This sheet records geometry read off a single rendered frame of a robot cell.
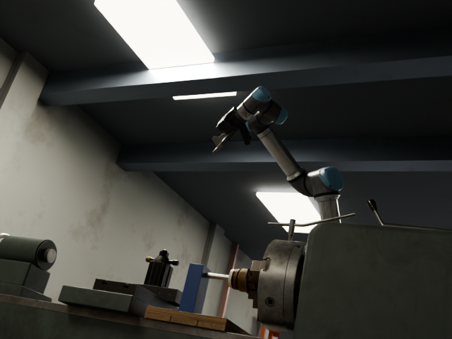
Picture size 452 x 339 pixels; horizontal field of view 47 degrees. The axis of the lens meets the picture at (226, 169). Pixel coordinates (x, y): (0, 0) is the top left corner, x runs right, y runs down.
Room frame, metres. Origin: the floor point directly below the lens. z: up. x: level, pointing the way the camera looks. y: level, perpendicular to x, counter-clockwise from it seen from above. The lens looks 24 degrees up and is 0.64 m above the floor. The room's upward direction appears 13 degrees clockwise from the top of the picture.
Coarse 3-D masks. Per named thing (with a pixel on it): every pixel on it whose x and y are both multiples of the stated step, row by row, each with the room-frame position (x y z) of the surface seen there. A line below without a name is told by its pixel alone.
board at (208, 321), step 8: (152, 312) 1.84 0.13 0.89; (160, 312) 1.82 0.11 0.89; (168, 312) 1.81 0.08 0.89; (176, 312) 1.80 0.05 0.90; (184, 312) 1.79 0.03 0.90; (160, 320) 1.83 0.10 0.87; (168, 320) 1.81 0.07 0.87; (176, 320) 1.80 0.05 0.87; (184, 320) 1.78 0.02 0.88; (192, 320) 1.77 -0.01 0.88; (200, 320) 1.76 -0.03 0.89; (208, 320) 1.75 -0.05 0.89; (216, 320) 1.74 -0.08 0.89; (224, 320) 1.72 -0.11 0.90; (208, 328) 1.75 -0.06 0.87; (216, 328) 1.73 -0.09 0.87; (224, 328) 1.72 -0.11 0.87; (232, 328) 1.78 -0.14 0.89; (240, 328) 1.85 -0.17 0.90
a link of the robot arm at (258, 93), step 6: (258, 90) 1.85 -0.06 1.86; (264, 90) 1.86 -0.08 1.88; (252, 96) 1.88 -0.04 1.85; (258, 96) 1.86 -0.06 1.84; (264, 96) 1.85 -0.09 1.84; (270, 96) 1.87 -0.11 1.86; (246, 102) 1.91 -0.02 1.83; (252, 102) 1.89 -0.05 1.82; (258, 102) 1.88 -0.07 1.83; (264, 102) 1.88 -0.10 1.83; (246, 108) 1.92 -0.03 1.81; (252, 108) 1.91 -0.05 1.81; (258, 108) 1.91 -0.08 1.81; (264, 108) 1.91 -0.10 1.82
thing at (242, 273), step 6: (234, 270) 1.89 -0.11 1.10; (240, 270) 1.87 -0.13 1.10; (246, 270) 1.86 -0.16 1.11; (234, 276) 1.88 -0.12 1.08; (240, 276) 1.86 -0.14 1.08; (234, 282) 1.88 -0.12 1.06; (240, 282) 1.86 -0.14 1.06; (246, 282) 1.85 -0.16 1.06; (252, 282) 1.85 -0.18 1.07; (234, 288) 1.90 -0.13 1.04; (240, 288) 1.88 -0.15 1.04; (246, 288) 1.86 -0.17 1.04; (252, 288) 1.87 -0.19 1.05
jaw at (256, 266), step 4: (264, 260) 1.72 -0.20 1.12; (268, 260) 1.71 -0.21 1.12; (252, 264) 1.75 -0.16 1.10; (256, 264) 1.74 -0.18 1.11; (260, 264) 1.74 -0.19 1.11; (264, 264) 1.71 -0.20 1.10; (268, 264) 1.71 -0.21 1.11; (248, 268) 1.83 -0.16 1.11; (252, 268) 1.74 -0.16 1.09; (256, 268) 1.74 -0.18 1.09; (260, 268) 1.73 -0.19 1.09; (264, 268) 1.71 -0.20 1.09; (268, 268) 1.71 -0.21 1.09; (248, 272) 1.83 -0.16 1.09; (252, 272) 1.76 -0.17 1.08; (256, 272) 1.75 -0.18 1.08; (248, 276) 1.83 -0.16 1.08; (252, 276) 1.80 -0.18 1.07; (256, 276) 1.79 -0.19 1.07; (248, 280) 1.84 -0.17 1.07; (252, 280) 1.83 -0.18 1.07; (256, 280) 1.82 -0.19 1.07
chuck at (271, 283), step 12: (276, 240) 1.78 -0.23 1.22; (276, 252) 1.71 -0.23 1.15; (288, 252) 1.70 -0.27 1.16; (276, 264) 1.69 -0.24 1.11; (264, 276) 1.70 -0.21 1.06; (276, 276) 1.69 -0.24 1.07; (264, 288) 1.71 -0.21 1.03; (276, 288) 1.69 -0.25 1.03; (264, 300) 1.73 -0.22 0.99; (276, 300) 1.70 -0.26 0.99; (264, 312) 1.75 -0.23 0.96; (276, 312) 1.73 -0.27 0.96; (264, 324) 1.81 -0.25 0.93; (276, 324) 1.78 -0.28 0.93
